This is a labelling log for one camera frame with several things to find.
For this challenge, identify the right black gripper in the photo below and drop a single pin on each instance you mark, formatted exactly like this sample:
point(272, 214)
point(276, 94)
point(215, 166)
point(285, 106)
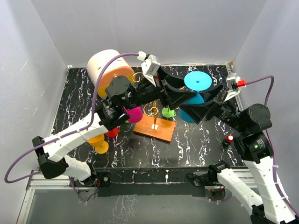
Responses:
point(197, 111)

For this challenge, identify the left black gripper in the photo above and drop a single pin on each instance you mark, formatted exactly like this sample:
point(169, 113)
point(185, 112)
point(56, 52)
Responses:
point(173, 99)

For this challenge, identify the blue wine glass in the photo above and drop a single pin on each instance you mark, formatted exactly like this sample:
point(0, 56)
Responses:
point(197, 81)

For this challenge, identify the magenta wine glass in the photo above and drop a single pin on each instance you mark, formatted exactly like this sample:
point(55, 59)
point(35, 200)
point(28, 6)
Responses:
point(135, 114)

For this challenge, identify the red wine glass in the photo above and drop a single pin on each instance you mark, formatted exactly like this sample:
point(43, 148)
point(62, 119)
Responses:
point(113, 133)

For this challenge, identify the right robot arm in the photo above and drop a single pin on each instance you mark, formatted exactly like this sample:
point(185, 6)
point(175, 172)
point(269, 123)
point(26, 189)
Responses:
point(271, 205)

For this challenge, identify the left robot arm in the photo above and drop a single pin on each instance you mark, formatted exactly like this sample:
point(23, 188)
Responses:
point(122, 96)

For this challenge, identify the orange wine glass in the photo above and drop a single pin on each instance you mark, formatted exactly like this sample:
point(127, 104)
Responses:
point(99, 144)

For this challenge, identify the red push button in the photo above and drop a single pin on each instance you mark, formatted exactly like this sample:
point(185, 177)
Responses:
point(228, 140)

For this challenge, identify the round mini drawer cabinet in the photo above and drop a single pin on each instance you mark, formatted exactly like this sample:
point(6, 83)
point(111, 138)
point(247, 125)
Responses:
point(118, 67)

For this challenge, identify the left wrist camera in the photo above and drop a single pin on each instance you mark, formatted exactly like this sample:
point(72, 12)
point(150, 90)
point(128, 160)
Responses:
point(150, 65)

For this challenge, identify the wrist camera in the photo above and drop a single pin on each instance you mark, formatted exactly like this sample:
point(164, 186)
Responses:
point(235, 83)
point(150, 65)

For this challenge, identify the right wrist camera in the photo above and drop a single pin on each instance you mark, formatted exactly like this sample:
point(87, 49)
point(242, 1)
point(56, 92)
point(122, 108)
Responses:
point(235, 83)

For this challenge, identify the gold wire glass rack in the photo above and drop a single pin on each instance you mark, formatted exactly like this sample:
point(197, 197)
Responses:
point(152, 126)

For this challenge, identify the black table front bracket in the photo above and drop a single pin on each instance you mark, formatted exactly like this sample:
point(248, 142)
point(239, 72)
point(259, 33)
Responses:
point(155, 181)

